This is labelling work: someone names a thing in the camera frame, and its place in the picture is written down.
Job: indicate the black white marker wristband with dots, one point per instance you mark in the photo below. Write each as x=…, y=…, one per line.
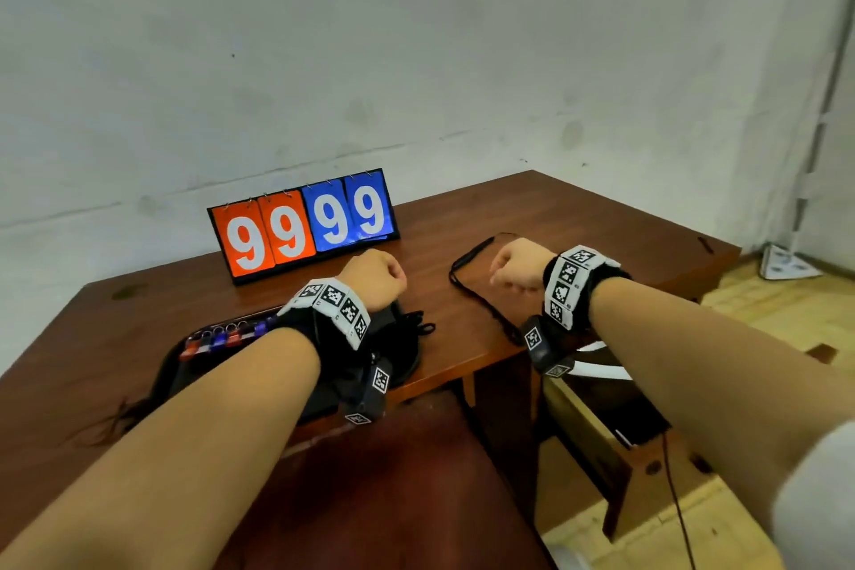
x=568, y=285
x=334, y=306

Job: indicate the black plastic tray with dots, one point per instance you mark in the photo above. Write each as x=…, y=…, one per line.
x=401, y=356

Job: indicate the group of coloured plastic clips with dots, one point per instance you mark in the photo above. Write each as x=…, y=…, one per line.
x=214, y=341

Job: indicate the white pole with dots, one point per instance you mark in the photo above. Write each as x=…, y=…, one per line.
x=816, y=142

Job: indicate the orange blue flip scoreboard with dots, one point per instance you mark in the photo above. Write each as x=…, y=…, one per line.
x=300, y=229

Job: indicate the white shirt sleeve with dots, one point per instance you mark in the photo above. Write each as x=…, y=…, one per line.
x=818, y=509

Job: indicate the person's right forearm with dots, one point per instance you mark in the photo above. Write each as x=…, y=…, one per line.
x=721, y=382

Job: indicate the white stand base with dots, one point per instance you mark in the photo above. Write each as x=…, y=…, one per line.
x=788, y=265

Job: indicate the person's right hand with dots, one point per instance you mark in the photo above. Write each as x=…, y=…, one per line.
x=521, y=262

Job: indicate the brown wooden desk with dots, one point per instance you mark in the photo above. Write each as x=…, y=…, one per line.
x=601, y=215

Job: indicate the person's left forearm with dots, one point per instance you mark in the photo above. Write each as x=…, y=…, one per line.
x=160, y=456

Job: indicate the person's left hand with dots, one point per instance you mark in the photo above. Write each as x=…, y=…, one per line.
x=374, y=279

